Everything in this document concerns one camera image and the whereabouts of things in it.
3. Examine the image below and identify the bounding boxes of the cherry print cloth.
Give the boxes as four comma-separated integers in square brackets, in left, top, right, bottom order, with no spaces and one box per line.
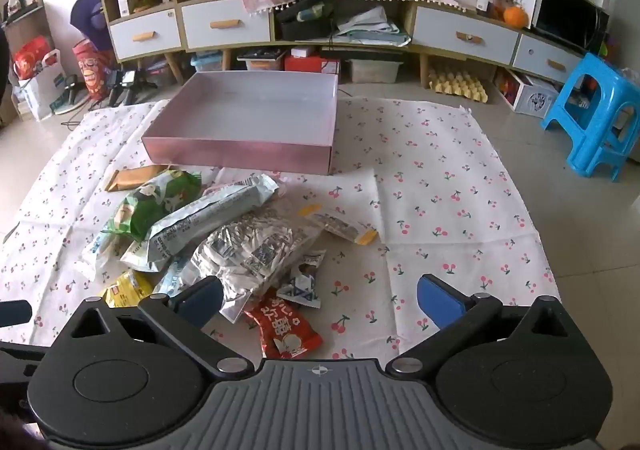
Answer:
[0,97,563,371]

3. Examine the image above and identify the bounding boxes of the pink cardboard box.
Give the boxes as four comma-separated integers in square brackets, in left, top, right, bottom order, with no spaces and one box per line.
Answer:
[141,71,340,177]

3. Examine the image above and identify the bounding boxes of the folded pale cloths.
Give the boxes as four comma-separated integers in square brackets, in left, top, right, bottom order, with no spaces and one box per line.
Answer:
[332,4,411,48]

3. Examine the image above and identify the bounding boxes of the blue plastic stool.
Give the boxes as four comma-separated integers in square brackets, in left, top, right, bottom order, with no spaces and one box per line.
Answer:
[540,52,640,183]

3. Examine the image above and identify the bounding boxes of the white lid storage bin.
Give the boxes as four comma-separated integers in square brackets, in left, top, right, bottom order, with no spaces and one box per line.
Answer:
[237,50,286,72]

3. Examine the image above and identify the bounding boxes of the purple chair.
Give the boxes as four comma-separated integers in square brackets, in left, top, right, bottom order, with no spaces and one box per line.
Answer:
[70,0,116,53]

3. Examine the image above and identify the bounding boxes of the red cylindrical can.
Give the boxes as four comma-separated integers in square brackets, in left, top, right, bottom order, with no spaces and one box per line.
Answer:
[72,40,116,100]

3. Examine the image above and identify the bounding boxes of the plain white snack packet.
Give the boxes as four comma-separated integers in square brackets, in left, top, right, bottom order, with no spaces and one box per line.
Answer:
[80,232,121,281]

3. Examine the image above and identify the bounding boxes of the light blue storage bin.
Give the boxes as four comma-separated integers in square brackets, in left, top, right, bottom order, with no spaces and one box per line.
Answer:
[191,52,223,73]

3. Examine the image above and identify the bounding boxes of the white printed cardboard box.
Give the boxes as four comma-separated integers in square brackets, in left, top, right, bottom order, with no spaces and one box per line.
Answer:
[495,67,561,119]

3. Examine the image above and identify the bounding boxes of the gold wafer packet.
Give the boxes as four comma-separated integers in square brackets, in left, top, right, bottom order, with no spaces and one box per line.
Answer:
[103,165,173,193]

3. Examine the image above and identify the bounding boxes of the clear plastic storage bin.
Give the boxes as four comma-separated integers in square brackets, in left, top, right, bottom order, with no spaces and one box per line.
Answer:
[347,58,403,84]

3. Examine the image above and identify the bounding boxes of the small seed packet yellow ends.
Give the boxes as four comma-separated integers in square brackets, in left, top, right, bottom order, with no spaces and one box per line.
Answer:
[300,204,378,245]

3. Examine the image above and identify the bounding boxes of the clear sunflower seed bag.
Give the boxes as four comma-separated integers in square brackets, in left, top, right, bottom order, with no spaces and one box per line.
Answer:
[192,207,326,323]

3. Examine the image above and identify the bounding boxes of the white drawer wooden handle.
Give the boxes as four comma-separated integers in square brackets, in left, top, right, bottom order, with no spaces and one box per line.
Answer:
[512,34,583,83]
[109,8,182,61]
[412,4,521,66]
[181,0,273,50]

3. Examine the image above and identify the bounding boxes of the wooden TV cabinet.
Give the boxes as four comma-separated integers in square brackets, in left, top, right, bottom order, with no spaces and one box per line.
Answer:
[95,0,591,85]

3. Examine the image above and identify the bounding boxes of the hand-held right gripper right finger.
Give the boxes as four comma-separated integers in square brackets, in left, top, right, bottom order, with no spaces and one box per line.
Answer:
[386,274,590,378]

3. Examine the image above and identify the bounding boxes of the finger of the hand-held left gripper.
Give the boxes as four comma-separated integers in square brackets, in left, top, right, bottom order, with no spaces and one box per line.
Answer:
[0,300,32,329]

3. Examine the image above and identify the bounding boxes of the red shoe box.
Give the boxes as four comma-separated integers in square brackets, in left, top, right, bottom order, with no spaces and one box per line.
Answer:
[284,54,342,75]

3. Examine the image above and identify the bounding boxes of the long white grey snack packet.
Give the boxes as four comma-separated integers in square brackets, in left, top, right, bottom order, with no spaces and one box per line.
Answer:
[147,173,280,263]

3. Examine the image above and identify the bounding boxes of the black handheld device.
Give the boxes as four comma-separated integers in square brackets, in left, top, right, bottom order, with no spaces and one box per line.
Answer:
[102,71,126,105]
[120,70,156,103]

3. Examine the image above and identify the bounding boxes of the yellow egg tray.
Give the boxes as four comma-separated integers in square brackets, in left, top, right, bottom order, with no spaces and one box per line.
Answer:
[427,68,488,103]

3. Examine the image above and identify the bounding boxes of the red snack packet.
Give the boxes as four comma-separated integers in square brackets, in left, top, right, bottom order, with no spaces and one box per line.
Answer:
[243,287,323,360]

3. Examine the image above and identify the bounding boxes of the white shopping bag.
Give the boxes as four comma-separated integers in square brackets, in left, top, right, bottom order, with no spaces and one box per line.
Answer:
[12,36,63,121]

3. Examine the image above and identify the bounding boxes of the black storage bin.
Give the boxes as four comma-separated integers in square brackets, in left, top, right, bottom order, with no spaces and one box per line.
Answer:
[275,0,341,43]

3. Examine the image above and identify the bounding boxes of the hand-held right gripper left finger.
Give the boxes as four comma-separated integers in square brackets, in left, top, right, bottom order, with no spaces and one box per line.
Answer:
[52,275,255,379]

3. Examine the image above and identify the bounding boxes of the green snack bag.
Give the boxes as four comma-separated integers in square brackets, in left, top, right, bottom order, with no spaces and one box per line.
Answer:
[101,170,203,241]

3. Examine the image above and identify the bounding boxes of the orange fruit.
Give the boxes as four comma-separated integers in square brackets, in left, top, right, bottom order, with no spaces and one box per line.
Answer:
[502,4,530,29]

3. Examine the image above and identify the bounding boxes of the small white printed snack packet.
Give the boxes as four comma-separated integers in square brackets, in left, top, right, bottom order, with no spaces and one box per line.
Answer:
[276,251,327,311]

